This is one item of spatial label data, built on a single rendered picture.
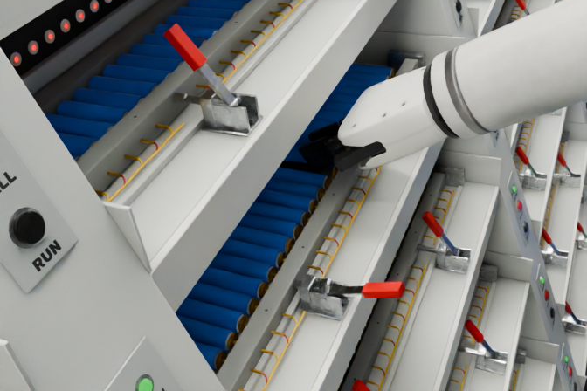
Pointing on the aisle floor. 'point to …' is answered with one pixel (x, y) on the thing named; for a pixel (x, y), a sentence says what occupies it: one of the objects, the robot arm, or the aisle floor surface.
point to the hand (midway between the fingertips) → (325, 147)
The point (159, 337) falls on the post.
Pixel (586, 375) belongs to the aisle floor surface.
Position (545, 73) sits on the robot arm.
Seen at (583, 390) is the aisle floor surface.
